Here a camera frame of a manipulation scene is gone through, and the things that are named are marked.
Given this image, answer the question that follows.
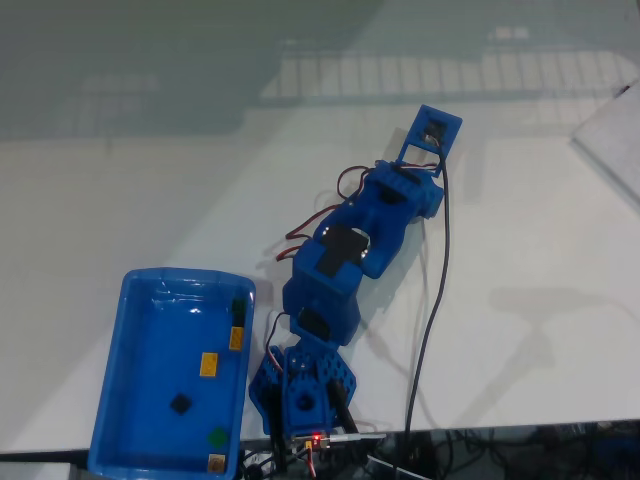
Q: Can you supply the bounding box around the red black servo wire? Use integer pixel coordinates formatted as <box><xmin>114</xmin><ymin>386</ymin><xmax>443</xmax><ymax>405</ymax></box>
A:
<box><xmin>336</xmin><ymin>165</ymin><xmax>377</xmax><ymax>201</ymax></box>

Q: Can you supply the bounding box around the red white servo wire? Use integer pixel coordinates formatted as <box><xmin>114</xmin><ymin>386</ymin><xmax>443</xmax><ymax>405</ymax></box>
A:
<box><xmin>283</xmin><ymin>199</ymin><xmax>351</xmax><ymax>242</ymax></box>

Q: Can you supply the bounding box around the motor control board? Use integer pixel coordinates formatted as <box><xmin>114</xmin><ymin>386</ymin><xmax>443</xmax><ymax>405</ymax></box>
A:
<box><xmin>288</xmin><ymin>432</ymin><xmax>335</xmax><ymax>451</ymax></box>

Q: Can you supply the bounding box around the black cable tangle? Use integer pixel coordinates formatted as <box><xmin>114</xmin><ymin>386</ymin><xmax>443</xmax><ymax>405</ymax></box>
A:
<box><xmin>384</xmin><ymin>422</ymin><xmax>640</xmax><ymax>480</ymax></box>

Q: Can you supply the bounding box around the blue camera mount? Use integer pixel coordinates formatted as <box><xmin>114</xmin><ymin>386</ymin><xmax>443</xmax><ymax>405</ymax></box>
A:
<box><xmin>396</xmin><ymin>103</ymin><xmax>464</xmax><ymax>180</ymax></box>

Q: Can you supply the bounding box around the grey board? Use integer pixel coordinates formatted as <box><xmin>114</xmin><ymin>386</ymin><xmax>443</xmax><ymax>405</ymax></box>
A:
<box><xmin>569</xmin><ymin>77</ymin><xmax>640</xmax><ymax>211</ymax></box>

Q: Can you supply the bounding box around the blue plastic bin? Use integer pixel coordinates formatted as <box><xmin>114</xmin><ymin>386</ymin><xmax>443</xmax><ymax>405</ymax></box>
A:
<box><xmin>86</xmin><ymin>267</ymin><xmax>257</xmax><ymax>480</ymax></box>

